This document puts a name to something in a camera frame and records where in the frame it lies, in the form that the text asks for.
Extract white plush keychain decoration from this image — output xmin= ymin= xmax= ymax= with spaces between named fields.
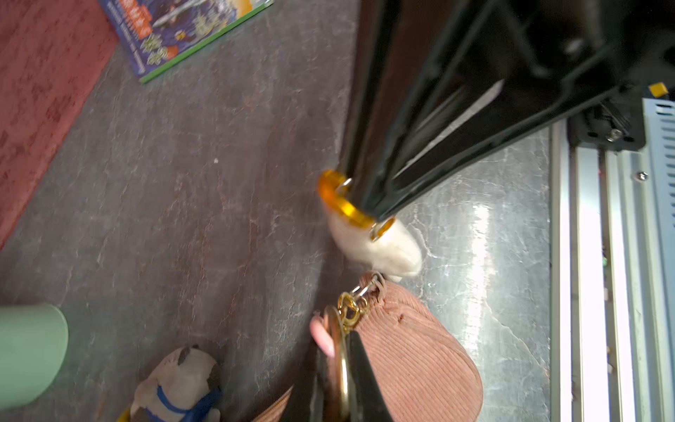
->
xmin=317 ymin=170 xmax=423 ymax=281

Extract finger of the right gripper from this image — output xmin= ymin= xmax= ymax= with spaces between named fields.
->
xmin=339 ymin=1 xmax=438 ymax=190

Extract grey plush yellow hat toy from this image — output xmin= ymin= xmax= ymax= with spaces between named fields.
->
xmin=118 ymin=345 xmax=223 ymax=421

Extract green pencil cup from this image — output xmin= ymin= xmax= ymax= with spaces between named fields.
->
xmin=1 ymin=303 xmax=69 ymax=411

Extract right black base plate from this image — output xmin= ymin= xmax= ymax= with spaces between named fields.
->
xmin=567 ymin=83 xmax=674 ymax=151

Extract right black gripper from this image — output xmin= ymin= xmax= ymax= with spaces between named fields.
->
xmin=363 ymin=1 xmax=674 ymax=222

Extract aluminium front rail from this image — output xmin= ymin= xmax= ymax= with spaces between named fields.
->
xmin=550 ymin=100 xmax=674 ymax=421

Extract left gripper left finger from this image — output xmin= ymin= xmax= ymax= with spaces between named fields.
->
xmin=279 ymin=353 xmax=324 ymax=422

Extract pink corduroy shoulder bag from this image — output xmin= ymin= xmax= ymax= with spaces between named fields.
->
xmin=258 ymin=273 xmax=483 ymax=421

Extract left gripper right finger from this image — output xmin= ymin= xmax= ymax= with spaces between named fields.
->
xmin=347 ymin=332 xmax=394 ymax=422

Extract colourful comic book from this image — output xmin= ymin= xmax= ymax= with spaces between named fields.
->
xmin=99 ymin=0 xmax=274 ymax=84

